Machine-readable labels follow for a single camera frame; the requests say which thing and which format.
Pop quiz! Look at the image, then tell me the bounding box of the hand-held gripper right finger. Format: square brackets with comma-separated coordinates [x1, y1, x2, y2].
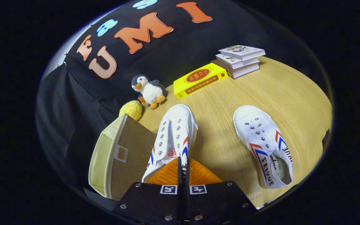
[185, 158, 258, 225]

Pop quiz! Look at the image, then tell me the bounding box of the yellow book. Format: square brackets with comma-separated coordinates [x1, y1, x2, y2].
[173, 62, 228, 100]

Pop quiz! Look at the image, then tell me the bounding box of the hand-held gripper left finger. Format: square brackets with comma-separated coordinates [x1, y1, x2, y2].
[113, 157, 183, 225]

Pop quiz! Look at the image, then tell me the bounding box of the white striped canvas shoe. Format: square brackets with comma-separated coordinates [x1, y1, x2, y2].
[233, 105, 294, 189]
[142, 104, 198, 183]

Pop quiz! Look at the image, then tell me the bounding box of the penguin plush toy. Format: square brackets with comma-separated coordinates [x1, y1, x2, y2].
[131, 74, 167, 110]

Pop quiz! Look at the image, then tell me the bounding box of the yellow plush ball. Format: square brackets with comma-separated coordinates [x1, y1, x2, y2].
[119, 100, 143, 121]

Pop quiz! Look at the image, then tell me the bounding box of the brown fabric storage box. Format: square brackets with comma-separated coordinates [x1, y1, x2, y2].
[88, 113, 157, 200]

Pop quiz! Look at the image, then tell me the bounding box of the white illustrated book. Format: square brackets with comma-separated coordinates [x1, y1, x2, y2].
[218, 45, 266, 61]
[215, 54, 260, 69]

